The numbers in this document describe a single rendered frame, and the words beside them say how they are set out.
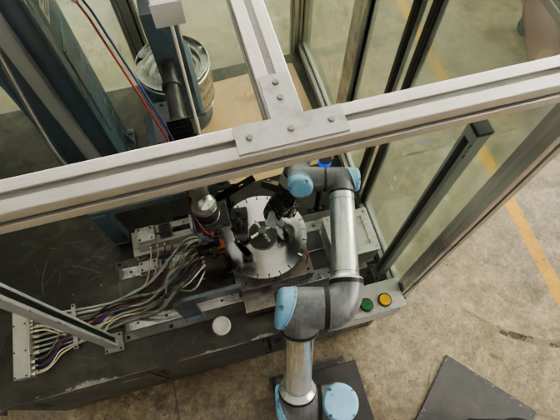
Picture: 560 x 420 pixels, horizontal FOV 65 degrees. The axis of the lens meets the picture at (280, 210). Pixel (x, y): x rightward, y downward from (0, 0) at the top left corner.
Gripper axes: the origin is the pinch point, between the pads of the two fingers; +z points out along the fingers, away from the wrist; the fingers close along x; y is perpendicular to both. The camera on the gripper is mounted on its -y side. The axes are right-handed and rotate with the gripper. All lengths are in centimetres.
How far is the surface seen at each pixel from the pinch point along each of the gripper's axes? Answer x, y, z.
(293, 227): 9.0, 4.6, 0.3
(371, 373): 71, 44, 87
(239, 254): -10.7, 2.1, 11.0
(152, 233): -30.4, -26.6, 22.1
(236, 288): -18.4, 13.9, 13.6
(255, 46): -59, 39, -82
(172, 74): -40, -15, -50
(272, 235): 1.1, 3.3, 3.3
